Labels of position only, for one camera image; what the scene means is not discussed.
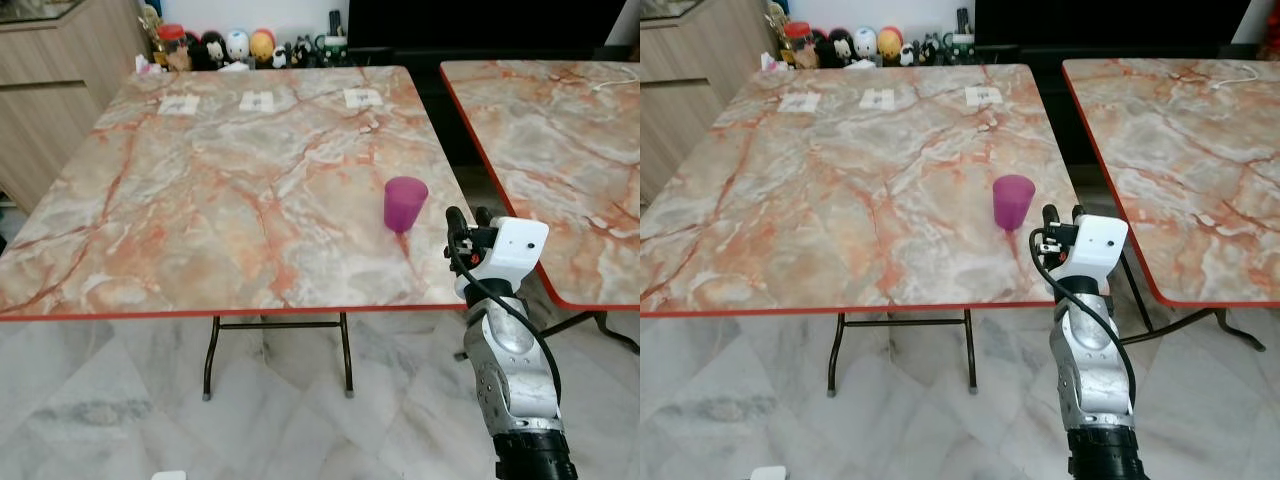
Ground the purple plastic cup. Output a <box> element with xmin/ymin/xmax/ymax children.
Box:
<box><xmin>992</xmin><ymin>174</ymin><xmax>1037</xmax><ymax>232</ymax></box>
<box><xmin>384</xmin><ymin>176</ymin><xmax>431</xmax><ymax>235</ymax></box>

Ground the marble-pattern red-edged folding table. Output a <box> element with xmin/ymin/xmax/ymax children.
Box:
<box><xmin>640</xmin><ymin>63</ymin><xmax>1083</xmax><ymax>399</ymax></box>
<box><xmin>1061</xmin><ymin>57</ymin><xmax>1280</xmax><ymax>353</ymax></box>
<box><xmin>0</xmin><ymin>65</ymin><xmax>481</xmax><ymax>401</ymax></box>
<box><xmin>440</xmin><ymin>58</ymin><xmax>641</xmax><ymax>357</ymax></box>

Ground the black television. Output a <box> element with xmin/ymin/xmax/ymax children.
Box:
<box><xmin>347</xmin><ymin>0</ymin><xmax>630</xmax><ymax>53</ymax></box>
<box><xmin>974</xmin><ymin>0</ymin><xmax>1253</xmax><ymax>49</ymax></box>

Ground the light wooden cabinet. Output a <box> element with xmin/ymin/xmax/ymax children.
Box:
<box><xmin>640</xmin><ymin>0</ymin><xmax>773</xmax><ymax>209</ymax></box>
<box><xmin>0</xmin><ymin>0</ymin><xmax>153</xmax><ymax>216</ymax></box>

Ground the red-lidded snack jar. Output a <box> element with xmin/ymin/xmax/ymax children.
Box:
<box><xmin>157</xmin><ymin>24</ymin><xmax>193</xmax><ymax>72</ymax></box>
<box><xmin>783</xmin><ymin>21</ymin><xmax>817</xmax><ymax>70</ymax></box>

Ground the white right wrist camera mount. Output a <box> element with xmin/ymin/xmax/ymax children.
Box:
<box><xmin>1056</xmin><ymin>214</ymin><xmax>1130</xmax><ymax>293</ymax></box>
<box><xmin>466</xmin><ymin>216</ymin><xmax>551</xmax><ymax>301</ymax></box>

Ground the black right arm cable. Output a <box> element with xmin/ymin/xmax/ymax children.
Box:
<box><xmin>1030</xmin><ymin>230</ymin><xmax>1141</xmax><ymax>411</ymax></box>
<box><xmin>446</xmin><ymin>234</ymin><xmax>564</xmax><ymax>411</ymax></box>

